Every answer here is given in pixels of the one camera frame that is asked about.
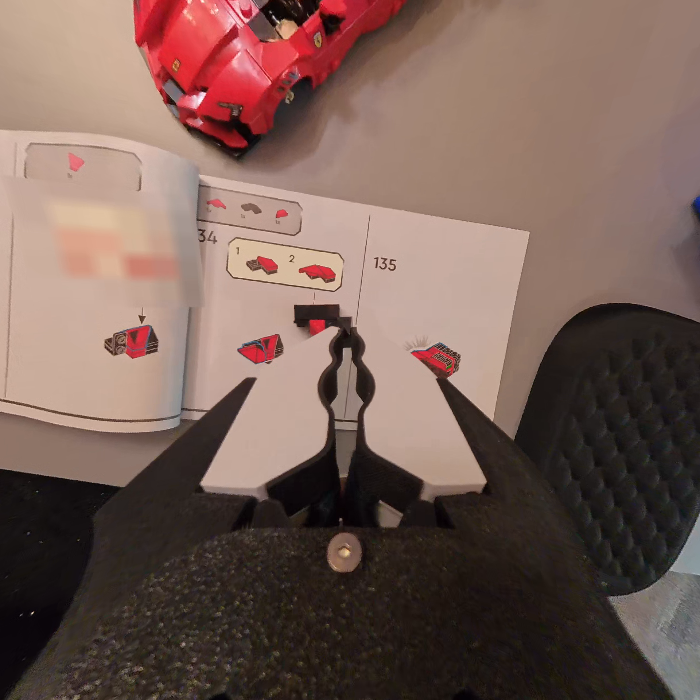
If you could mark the black mesh office chair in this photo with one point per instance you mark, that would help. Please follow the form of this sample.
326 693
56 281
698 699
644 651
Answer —
618 437

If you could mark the red lego sports car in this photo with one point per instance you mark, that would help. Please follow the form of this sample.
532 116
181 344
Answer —
229 60

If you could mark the lego instruction booklet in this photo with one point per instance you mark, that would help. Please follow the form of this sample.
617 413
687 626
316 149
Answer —
437 284

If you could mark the small black red lego piece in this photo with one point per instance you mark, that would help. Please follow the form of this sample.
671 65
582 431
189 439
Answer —
314 313

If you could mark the small blue plastic bin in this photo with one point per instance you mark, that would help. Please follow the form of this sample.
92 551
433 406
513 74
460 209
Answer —
695 213

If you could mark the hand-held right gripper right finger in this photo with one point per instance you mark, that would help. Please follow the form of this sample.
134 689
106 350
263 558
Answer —
421 426

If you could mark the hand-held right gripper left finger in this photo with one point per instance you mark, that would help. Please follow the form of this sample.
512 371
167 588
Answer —
273 415

